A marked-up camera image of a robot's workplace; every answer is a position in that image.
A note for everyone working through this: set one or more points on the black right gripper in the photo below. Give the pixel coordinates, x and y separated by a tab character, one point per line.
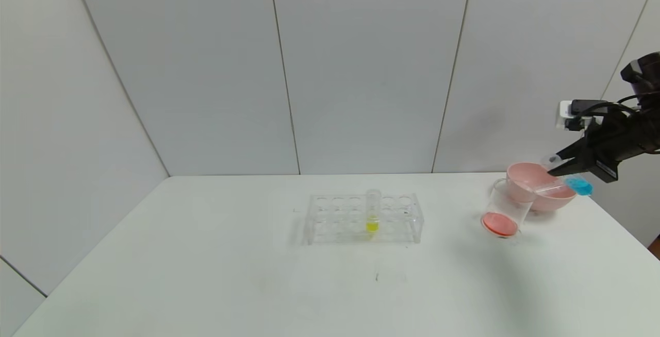
602	167

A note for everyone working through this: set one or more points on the test tube with blue pigment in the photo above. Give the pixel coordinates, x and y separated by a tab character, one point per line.
581	186

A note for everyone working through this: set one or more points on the test tube with red pigment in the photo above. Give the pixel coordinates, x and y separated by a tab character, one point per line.
549	188

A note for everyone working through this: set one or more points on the test tube with yellow pigment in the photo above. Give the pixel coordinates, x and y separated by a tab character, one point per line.
372	223

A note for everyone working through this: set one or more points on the clear acrylic test tube rack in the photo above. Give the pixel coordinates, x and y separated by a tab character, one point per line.
340	218

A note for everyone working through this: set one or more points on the pink bowl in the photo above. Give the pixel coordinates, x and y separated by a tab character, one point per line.
521	177

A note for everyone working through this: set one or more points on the clear glass beaker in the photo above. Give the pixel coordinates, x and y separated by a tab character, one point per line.
500	223

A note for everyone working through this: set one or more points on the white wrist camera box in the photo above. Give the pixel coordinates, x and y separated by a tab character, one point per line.
567	110

